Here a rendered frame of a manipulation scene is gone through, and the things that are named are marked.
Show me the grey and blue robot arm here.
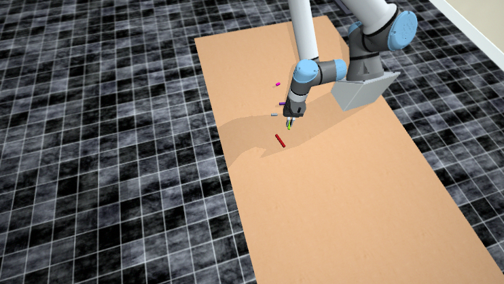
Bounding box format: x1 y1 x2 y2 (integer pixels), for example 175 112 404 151
287 0 418 96

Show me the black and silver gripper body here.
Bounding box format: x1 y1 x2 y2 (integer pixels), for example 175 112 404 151
283 88 308 118

